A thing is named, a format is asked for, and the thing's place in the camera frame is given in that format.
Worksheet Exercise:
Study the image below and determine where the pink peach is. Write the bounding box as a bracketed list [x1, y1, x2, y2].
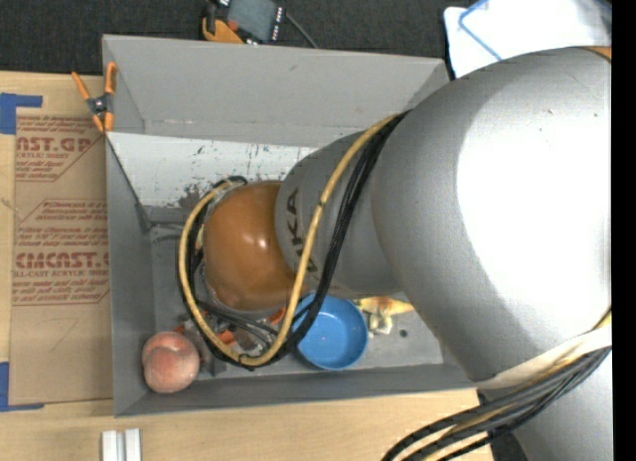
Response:
[141, 331, 202, 394]

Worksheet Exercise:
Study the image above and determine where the blue bowl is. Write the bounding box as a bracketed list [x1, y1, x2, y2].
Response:
[291, 293, 370, 372]

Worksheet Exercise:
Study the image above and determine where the yellow and white toy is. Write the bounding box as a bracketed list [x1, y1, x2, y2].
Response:
[356, 295, 416, 337]

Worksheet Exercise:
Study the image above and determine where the brown cardboard board, red print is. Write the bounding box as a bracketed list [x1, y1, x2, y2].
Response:
[0, 70, 115, 413]

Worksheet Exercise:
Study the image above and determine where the grey metal bin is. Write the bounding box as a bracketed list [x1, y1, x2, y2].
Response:
[101, 34, 479, 418]

